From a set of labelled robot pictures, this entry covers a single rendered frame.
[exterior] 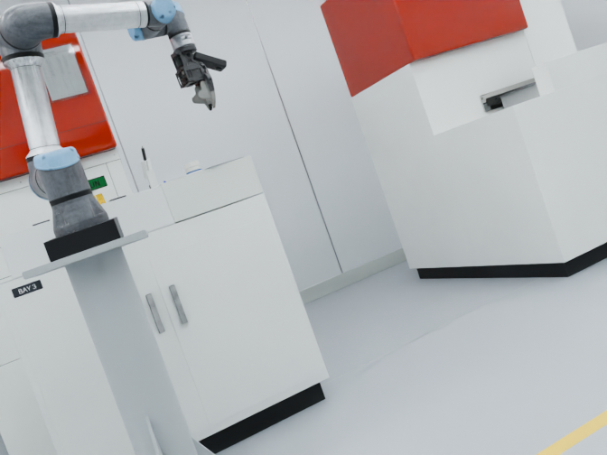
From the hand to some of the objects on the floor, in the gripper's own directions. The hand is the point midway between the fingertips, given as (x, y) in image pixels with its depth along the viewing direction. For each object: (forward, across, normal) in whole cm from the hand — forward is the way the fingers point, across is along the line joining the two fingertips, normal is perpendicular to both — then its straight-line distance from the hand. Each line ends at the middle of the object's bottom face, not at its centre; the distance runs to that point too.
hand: (212, 105), depth 218 cm
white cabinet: (+113, -58, -27) cm, 130 cm away
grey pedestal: (+114, +14, -62) cm, 130 cm away
